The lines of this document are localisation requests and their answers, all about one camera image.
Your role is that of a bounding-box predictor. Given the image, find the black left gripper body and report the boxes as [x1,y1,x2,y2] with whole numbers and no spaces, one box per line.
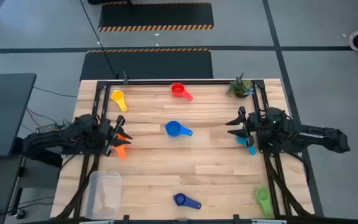
[99,115,126,156]

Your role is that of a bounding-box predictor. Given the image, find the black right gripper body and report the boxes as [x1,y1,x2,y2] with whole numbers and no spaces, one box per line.
[239,106,262,147]

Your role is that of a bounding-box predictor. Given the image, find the orange measuring cup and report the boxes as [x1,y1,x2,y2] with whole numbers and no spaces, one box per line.
[113,133,127,161]

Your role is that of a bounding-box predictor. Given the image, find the cyan measuring cup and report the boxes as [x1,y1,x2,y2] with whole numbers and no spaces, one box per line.
[236,136,257,156]

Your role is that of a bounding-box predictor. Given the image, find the yellow measuring cup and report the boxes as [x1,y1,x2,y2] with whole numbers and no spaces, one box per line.
[111,89,129,113]

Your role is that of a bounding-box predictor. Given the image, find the medium blue measuring cup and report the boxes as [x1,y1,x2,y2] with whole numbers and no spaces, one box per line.
[164,120,194,138]

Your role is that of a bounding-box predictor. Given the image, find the green measuring cup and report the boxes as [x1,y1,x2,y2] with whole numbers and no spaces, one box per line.
[255,185,273,218]

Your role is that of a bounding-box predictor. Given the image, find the red measuring cup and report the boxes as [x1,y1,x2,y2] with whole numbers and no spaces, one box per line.
[170,82,194,101]

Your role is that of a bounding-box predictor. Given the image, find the dark blue measuring cup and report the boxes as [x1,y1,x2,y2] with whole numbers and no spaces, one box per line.
[172,192,202,210]

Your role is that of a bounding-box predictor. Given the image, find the small potted succulent plant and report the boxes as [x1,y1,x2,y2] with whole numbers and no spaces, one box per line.
[227,73,255,99]

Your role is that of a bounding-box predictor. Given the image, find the clear plastic container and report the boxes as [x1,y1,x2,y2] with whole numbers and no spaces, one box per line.
[85,170,124,220]

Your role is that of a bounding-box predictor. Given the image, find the black power adapter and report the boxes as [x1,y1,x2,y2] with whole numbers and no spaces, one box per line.
[35,123,60,134]

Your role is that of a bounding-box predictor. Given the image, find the black striped-edge floor mat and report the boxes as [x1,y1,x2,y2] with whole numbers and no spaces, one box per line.
[97,1,214,33]
[79,48,214,81]

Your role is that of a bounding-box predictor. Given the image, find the dark grey desk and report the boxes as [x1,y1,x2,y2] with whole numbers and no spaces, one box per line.
[0,73,37,159]

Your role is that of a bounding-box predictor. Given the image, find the grey side table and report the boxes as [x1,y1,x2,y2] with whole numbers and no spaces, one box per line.
[0,155,23,215]

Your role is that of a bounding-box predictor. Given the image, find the black aluminium table frame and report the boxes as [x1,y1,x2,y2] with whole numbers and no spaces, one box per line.
[73,79,295,218]

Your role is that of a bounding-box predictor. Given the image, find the thin black floor cable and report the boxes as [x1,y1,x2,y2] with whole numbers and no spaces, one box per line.
[32,86,78,99]

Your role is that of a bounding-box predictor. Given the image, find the black sleeved cable bundle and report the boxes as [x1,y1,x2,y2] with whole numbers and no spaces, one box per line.
[264,154,312,218]
[54,154,102,219]

